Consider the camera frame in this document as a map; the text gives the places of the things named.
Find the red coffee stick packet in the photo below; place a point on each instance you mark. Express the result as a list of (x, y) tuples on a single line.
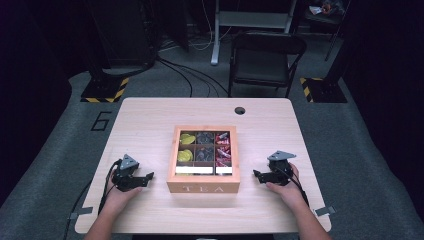
[(223, 135), (222, 163), (221, 141), (223, 153)]

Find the white metal desk frame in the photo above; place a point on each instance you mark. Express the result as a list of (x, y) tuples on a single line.
[(250, 20)]

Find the black yellow striped base plate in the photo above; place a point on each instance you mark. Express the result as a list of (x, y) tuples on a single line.
[(110, 91), (321, 91)]

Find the black folding chair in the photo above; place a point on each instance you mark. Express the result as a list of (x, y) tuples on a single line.
[(266, 63)]

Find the person's right hand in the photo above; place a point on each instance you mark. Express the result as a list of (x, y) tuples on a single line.
[(287, 194)]

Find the grey tape strip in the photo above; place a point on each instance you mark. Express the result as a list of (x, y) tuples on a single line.
[(81, 211), (325, 210)]

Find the person's left hand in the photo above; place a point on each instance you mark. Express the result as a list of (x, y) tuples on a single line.
[(118, 199)]

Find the wooden tea box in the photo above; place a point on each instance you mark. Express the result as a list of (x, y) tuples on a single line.
[(203, 186)]

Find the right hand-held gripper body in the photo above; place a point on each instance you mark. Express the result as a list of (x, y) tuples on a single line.
[(281, 170)]

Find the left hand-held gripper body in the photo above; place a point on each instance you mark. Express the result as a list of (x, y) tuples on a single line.
[(125, 176)]

